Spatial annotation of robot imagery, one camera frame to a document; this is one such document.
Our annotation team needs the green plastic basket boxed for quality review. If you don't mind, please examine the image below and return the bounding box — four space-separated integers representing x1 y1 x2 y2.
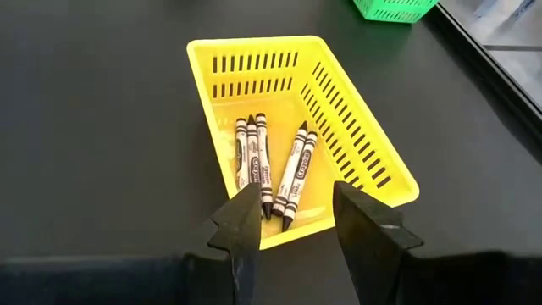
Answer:
352 0 440 24

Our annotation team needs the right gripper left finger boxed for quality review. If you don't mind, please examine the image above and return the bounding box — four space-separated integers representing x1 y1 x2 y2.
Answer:
207 181 263 305

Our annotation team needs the yellow plastic basket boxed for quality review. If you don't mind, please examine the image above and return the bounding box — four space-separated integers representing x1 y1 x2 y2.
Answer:
185 35 421 251

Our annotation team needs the black aluminium table frame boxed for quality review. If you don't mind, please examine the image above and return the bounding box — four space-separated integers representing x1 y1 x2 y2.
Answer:
435 3 542 141

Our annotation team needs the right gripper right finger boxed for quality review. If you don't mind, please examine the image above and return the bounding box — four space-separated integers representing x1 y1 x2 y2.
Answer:
333 180 424 305

